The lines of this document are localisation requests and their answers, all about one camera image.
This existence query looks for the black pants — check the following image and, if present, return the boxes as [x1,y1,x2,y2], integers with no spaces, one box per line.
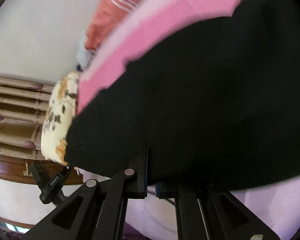
[65,0,300,190]

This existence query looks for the white floral pillow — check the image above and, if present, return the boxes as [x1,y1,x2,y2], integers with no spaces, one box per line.
[40,70,80,166]

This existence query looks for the pink checkered bed sheet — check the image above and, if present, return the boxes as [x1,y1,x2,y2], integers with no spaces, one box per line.
[76,0,300,239]

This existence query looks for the beige curtain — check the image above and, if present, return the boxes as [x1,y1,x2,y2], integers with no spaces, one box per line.
[0,77,53,160]

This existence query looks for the orange plaid bolster pillow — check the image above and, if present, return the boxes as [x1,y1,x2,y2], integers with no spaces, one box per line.
[76,0,166,71]

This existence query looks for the brown wooden bed frame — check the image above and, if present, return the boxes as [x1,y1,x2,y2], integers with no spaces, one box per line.
[0,152,83,185]

